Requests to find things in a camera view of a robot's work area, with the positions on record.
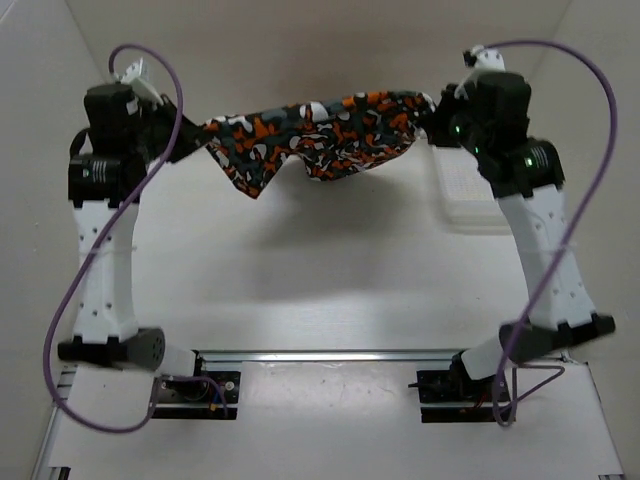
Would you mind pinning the orange camouflage shorts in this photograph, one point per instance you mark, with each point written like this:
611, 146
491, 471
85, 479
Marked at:
334, 138

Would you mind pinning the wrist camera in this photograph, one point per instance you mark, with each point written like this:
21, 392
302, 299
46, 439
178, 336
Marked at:
479, 59
136, 75

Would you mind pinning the white plastic basket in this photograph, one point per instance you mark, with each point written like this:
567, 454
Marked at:
465, 196

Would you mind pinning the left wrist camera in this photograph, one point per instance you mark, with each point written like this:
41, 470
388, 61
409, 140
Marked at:
136, 75

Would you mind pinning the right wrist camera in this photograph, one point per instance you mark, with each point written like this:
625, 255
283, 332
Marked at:
479, 59

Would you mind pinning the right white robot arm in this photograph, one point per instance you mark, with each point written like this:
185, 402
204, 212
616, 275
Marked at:
530, 195

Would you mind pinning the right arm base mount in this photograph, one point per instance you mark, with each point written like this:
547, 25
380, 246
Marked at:
451, 396

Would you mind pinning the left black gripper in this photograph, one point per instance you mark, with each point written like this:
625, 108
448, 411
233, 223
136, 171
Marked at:
190, 142

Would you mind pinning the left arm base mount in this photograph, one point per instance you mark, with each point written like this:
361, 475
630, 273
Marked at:
214, 399

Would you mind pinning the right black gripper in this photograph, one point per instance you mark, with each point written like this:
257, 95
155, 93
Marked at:
435, 125

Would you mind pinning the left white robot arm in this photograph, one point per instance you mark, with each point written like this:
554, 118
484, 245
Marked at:
107, 166

